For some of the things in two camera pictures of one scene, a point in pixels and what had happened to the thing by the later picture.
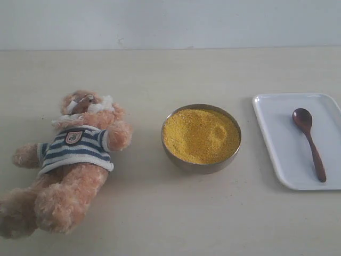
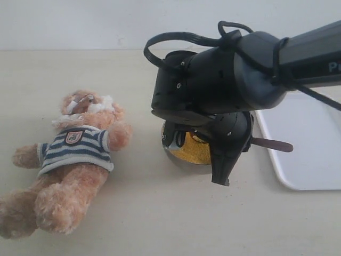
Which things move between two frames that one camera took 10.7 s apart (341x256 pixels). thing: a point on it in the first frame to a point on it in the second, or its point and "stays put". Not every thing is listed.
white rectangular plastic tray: x=287 y=143 stays put
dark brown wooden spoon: x=303 y=118 to x=273 y=144
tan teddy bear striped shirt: x=73 y=165 stays put
